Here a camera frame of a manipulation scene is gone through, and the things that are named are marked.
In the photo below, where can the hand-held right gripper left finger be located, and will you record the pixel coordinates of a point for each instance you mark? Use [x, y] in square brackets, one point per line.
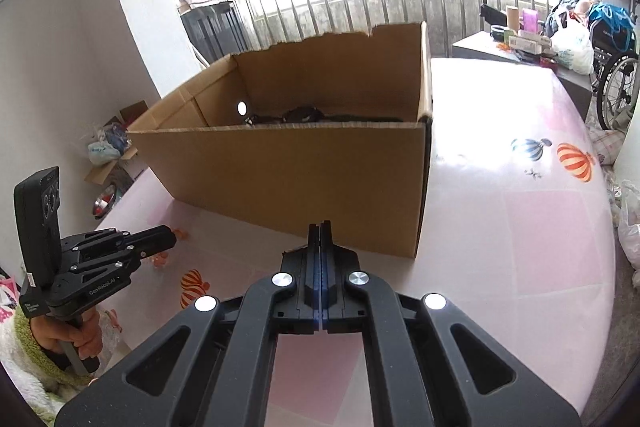
[300, 282]

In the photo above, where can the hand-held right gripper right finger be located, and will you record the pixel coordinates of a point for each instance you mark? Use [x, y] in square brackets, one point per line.
[340, 282]

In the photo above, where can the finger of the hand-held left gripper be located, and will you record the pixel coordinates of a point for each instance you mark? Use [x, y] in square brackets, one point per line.
[150, 234]
[145, 254]

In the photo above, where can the brown cardboard box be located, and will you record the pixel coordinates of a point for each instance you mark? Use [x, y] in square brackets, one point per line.
[300, 177]

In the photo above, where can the person's left forearm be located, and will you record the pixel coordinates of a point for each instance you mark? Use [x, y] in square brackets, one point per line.
[30, 372]

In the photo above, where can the person's left hand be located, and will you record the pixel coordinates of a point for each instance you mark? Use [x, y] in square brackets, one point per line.
[55, 337]

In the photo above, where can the red and white pot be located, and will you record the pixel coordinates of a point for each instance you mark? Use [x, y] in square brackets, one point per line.
[105, 202]

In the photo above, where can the blue and white plastic bag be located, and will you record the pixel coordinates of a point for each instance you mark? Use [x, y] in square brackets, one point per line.
[106, 149]

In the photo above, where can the open floor cardboard box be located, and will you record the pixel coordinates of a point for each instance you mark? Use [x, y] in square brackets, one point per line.
[125, 127]

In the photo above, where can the dark slatted crate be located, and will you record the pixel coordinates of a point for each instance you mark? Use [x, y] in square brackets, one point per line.
[215, 32]

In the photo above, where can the grey side table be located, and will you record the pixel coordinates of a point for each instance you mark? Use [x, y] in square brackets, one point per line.
[480, 49]

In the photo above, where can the black mug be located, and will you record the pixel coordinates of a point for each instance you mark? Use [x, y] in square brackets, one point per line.
[499, 34]

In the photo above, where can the crumpled plastic bags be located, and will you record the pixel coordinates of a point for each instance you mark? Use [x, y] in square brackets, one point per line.
[631, 227]

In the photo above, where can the crumpled floor papers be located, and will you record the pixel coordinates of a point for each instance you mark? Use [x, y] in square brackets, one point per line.
[605, 147]

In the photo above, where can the flat white boxes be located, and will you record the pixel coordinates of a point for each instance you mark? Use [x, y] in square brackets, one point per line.
[527, 43]

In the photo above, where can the tan cardboard cylinder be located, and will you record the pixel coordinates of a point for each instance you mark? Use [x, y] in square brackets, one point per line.
[513, 19]

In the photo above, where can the pink cup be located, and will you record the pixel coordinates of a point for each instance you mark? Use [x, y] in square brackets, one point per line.
[530, 21]

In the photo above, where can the wheelchair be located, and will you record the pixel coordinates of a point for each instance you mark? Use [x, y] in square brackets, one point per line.
[620, 87]

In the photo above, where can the pile of clothes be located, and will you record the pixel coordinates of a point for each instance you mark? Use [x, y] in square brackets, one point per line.
[565, 9]

